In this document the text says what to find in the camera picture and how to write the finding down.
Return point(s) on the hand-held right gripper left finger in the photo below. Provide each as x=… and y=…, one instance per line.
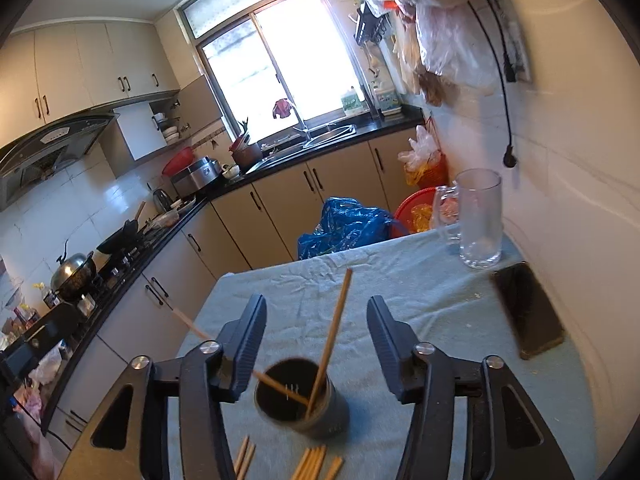
x=247, y=340

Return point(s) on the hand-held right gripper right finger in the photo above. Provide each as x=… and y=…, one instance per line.
x=387, y=345

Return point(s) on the wooden chopstick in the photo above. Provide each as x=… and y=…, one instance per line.
x=280, y=386
x=335, y=325

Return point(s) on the dark cylindrical chopstick holder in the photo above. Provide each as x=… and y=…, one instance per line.
x=325, y=415

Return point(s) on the bundle of wooden chopsticks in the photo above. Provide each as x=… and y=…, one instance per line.
x=310, y=465

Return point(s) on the blue-grey towel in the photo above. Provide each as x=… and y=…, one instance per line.
x=425, y=280

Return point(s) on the blue plastic bag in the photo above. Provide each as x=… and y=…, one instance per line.
x=345, y=225

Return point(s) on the red plastic basin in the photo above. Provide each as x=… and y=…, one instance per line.
x=405, y=210

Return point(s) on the gas stove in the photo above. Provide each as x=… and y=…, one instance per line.
x=130, y=260

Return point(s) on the black smartphone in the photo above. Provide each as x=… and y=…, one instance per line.
x=530, y=310

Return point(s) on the clear glass mug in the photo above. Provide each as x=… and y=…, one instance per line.
x=480, y=230

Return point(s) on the black kitchen countertop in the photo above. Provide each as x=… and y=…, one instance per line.
x=210, y=195

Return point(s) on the dark electric kettle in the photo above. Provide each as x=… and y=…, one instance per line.
x=161, y=201

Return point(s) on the black wok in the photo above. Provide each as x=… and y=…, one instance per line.
x=120, y=232

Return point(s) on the small stone mortar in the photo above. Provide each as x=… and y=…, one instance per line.
x=230, y=171

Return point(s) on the silver rice cooker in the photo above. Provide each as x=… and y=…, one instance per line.
x=195, y=177

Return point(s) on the orange plastic bag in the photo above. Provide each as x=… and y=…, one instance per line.
x=425, y=170

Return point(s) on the brown utensil pot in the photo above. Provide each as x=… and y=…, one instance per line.
x=248, y=156

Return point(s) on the steel pot with lid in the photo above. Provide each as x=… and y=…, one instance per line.
x=72, y=272

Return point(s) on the red plastic colander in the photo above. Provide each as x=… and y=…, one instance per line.
x=175, y=162

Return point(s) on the stainless steel sink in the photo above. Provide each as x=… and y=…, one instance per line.
x=325, y=135

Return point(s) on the chrome faucet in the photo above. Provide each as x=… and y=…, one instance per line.
x=301, y=122

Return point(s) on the stack of white bowls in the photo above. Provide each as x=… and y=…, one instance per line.
x=167, y=130

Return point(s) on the cluster of condiment bottles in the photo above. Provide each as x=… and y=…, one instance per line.
x=20, y=325

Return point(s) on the pink plastic bag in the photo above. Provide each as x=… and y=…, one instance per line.
x=27, y=405

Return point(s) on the red cloth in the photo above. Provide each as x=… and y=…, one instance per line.
x=281, y=109

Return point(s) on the open dish cabinet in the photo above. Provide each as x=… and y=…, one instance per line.
x=145, y=130

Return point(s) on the green label detergent bottle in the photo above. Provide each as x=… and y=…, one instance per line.
x=352, y=102

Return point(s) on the white plastic jug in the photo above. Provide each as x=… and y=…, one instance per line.
x=387, y=97

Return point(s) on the grey range hood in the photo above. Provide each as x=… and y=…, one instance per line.
x=50, y=150

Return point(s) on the beige hanging bags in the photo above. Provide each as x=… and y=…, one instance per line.
x=407, y=60

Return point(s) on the kitchen window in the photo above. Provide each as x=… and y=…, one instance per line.
x=280, y=50

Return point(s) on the clear hanging plastic bag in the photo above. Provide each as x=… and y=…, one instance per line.
x=450, y=45

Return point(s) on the beige upper kitchen cabinets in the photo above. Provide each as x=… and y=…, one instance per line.
x=75, y=70

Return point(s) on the white power strip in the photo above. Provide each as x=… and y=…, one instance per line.
x=517, y=35

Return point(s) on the black wall shelf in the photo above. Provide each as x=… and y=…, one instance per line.
x=372, y=25

